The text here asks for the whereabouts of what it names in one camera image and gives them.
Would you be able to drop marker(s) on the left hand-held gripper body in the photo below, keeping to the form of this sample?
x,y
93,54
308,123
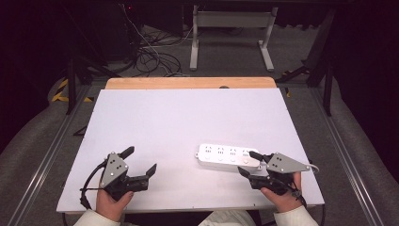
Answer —
x,y
114,169

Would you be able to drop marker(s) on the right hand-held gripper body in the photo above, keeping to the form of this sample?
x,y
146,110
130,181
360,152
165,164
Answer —
x,y
282,164

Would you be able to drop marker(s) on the white power strip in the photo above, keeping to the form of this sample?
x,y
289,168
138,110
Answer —
x,y
227,157

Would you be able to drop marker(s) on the person's left hand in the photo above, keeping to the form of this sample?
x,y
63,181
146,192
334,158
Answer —
x,y
109,204

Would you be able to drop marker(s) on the person's right hand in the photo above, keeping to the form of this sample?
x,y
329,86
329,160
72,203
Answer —
x,y
284,201

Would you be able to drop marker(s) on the person's lap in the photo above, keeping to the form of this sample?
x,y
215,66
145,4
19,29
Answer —
x,y
229,219

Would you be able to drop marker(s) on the black metal stand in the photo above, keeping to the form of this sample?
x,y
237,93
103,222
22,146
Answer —
x,y
71,84
326,78

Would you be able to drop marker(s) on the yellow black hazard tape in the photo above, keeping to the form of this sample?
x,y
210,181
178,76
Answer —
x,y
61,91

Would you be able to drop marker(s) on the aluminium floor rail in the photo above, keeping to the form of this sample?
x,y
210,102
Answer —
x,y
345,157
47,160

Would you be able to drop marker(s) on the white metal desk frame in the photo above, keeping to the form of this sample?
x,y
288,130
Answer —
x,y
232,19

